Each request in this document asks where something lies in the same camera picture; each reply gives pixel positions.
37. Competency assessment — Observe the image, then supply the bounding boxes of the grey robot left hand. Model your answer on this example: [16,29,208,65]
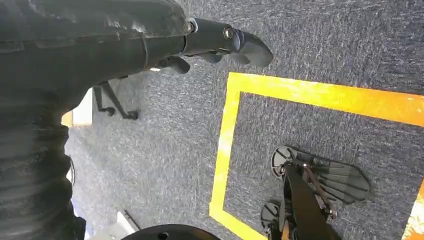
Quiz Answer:
[0,0,275,114]

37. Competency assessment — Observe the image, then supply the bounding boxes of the pale wooden desk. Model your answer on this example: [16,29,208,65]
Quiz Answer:
[61,87,94,128]

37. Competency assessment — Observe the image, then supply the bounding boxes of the thin metal floor stand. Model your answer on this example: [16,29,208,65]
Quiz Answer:
[92,81,139,121]

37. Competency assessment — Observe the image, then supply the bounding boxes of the yellow floor tape square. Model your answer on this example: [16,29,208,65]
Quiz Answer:
[208,72,424,240]

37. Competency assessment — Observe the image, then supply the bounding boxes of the pale flat floor object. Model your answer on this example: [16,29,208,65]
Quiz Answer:
[86,209,141,240]

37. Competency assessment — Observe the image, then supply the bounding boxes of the black round robot part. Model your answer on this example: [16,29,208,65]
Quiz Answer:
[120,224,222,240]

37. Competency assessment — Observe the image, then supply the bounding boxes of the black robot leg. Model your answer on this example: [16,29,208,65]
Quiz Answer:
[279,162,344,240]

